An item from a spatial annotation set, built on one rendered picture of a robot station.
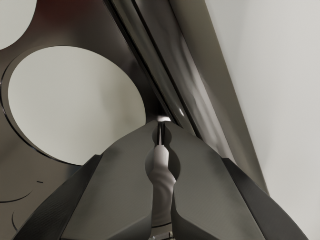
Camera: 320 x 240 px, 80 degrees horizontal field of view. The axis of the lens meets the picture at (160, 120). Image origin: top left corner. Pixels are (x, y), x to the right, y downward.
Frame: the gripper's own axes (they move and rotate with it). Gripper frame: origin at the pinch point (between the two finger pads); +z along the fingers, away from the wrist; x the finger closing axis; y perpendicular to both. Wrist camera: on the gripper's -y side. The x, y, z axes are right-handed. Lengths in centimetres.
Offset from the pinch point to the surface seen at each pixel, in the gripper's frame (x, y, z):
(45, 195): -10.9, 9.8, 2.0
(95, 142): -5.2, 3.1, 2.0
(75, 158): -7.2, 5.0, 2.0
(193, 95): 4.0, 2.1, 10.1
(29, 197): -12.6, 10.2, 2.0
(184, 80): 2.7, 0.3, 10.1
